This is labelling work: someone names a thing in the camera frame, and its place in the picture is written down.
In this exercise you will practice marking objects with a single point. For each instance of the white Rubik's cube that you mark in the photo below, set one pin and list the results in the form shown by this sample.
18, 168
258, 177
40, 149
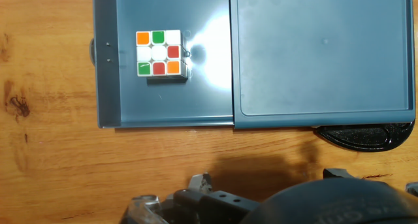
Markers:
159, 53

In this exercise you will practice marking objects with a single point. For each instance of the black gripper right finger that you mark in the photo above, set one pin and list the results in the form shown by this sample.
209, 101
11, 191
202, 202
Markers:
336, 173

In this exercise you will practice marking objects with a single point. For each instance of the blue-grey drawer case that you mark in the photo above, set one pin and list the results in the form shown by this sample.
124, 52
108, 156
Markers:
320, 70

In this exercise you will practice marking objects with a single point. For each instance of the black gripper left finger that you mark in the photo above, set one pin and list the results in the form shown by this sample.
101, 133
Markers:
225, 204

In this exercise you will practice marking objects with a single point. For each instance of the glossy wooden board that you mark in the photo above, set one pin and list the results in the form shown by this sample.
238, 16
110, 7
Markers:
65, 152

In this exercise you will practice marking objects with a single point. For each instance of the black oval plastic base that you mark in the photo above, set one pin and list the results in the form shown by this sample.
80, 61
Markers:
365, 137

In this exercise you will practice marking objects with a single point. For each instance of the blue-grey sliding drawer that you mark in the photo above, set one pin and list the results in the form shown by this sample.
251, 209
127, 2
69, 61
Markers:
170, 103

